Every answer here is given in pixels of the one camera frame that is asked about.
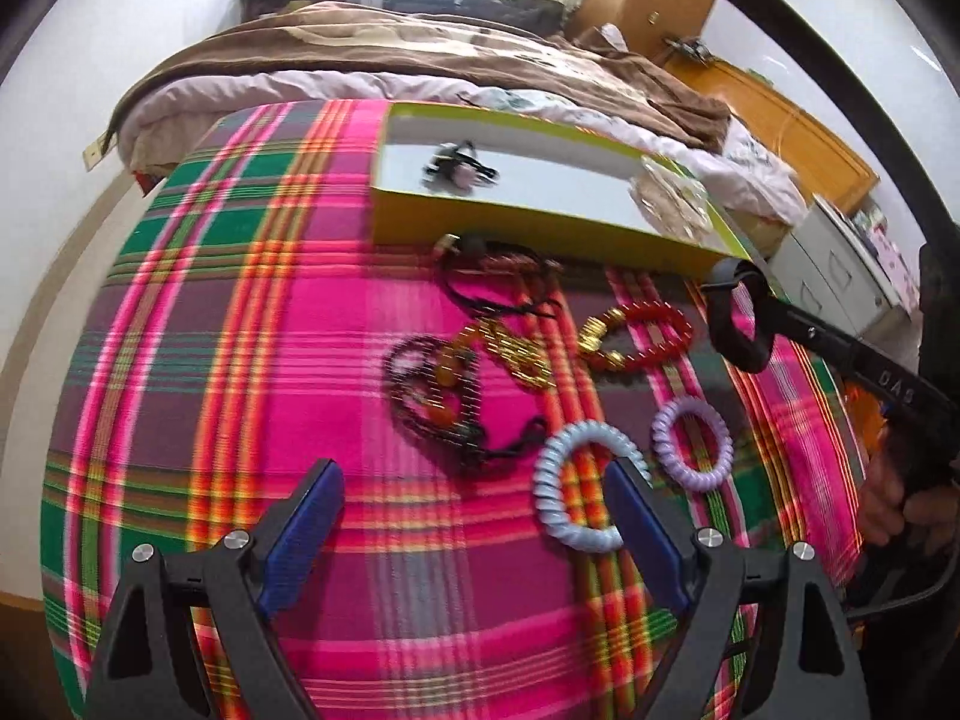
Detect person's right hand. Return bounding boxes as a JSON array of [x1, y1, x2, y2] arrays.
[[857, 452, 960, 567]]

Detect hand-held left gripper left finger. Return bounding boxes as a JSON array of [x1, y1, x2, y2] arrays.
[[86, 457, 347, 720]]

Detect black hair ties bundle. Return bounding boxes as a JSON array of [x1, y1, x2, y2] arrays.
[[421, 138, 500, 193]]

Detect black wristband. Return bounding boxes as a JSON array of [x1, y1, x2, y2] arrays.
[[700, 256, 782, 374]]

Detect wooden headboard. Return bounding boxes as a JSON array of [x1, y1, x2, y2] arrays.
[[666, 56, 880, 220]]

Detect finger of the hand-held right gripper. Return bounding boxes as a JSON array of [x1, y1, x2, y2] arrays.
[[761, 291, 865, 377]]

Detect dark bead bracelet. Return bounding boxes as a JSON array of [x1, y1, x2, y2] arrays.
[[383, 334, 550, 470]]

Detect purple spiral hair tie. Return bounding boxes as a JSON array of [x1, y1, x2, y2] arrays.
[[650, 397, 734, 494]]

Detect yellow-green shallow box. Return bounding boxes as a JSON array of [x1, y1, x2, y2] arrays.
[[367, 101, 771, 283]]

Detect red bead bracelet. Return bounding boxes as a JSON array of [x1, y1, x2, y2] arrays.
[[577, 300, 695, 375]]

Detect light blue spiral hair tie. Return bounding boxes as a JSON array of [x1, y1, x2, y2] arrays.
[[532, 420, 655, 551]]

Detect black cable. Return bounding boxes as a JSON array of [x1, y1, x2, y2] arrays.
[[643, 0, 960, 230]]

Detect white drawer cabinet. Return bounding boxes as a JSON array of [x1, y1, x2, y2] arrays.
[[768, 195, 913, 340]]

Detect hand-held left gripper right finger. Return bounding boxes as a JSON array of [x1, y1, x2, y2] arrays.
[[603, 454, 871, 720]]

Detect clear hair claw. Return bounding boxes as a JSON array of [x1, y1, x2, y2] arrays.
[[628, 155, 714, 242]]

